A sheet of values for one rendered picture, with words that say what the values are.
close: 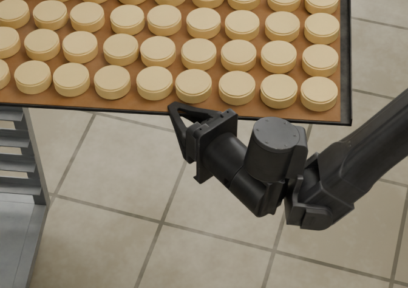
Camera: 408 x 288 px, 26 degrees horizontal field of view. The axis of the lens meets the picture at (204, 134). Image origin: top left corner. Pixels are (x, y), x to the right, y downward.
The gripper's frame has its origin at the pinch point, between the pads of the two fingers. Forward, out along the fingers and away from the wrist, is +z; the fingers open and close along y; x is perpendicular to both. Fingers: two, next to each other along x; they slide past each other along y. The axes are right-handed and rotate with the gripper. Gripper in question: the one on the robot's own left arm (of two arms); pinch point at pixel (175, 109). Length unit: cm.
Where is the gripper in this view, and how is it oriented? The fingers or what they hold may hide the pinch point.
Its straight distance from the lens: 120.5
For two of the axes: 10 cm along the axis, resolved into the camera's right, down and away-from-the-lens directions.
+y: 0.0, 6.3, 7.7
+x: 7.7, -4.9, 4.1
